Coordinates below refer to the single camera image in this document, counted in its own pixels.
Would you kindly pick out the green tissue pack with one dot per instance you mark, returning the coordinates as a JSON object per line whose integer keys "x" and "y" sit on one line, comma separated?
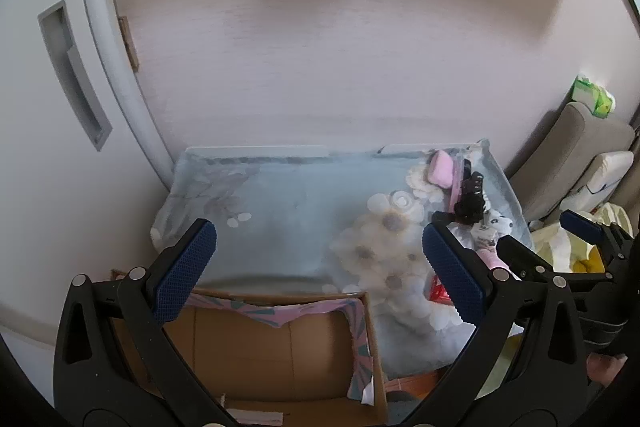
{"x": 592, "y": 94}

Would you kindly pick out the red packet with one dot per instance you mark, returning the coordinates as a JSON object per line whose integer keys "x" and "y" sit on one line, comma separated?
{"x": 440, "y": 292}

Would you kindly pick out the white spotted socks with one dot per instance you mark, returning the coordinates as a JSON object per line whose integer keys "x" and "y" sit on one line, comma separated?
{"x": 495, "y": 227}

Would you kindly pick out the blue floral blanket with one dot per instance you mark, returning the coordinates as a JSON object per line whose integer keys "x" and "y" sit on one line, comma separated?
{"x": 290, "y": 217}

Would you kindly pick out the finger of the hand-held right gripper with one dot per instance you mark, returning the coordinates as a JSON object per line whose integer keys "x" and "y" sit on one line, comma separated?
{"x": 582, "y": 227}
{"x": 522, "y": 257}

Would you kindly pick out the person's right hand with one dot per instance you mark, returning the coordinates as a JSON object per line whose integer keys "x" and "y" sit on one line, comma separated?
{"x": 606, "y": 368}

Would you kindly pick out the pink narrow packet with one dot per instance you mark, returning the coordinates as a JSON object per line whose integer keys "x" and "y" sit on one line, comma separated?
{"x": 456, "y": 187}

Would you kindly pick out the white door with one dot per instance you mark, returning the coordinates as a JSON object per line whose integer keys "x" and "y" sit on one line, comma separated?
{"x": 30, "y": 182}

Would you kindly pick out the white pillow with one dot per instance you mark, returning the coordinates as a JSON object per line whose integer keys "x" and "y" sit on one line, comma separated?
{"x": 602, "y": 179}

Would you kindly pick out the pink soft pad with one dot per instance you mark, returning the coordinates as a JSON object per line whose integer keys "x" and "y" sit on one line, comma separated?
{"x": 440, "y": 169}

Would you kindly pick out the wooden strip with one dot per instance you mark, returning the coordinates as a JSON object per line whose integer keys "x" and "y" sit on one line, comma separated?
{"x": 127, "y": 42}

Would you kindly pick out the cardboard box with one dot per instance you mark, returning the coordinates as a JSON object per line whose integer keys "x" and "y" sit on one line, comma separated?
{"x": 280, "y": 357}

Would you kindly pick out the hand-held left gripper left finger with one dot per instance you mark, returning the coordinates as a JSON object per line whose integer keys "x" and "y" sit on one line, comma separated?
{"x": 185, "y": 272}

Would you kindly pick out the small pink object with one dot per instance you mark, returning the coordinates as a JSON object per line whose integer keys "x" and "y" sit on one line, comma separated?
{"x": 489, "y": 258}

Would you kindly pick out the yellow white plastic bag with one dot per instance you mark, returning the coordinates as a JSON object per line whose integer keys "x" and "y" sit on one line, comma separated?
{"x": 565, "y": 242}

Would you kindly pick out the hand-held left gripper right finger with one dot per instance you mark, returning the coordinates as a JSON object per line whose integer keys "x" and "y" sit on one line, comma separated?
{"x": 452, "y": 277}

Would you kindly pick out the black hair claw clip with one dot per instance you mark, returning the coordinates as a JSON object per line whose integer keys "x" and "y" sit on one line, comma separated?
{"x": 472, "y": 199}

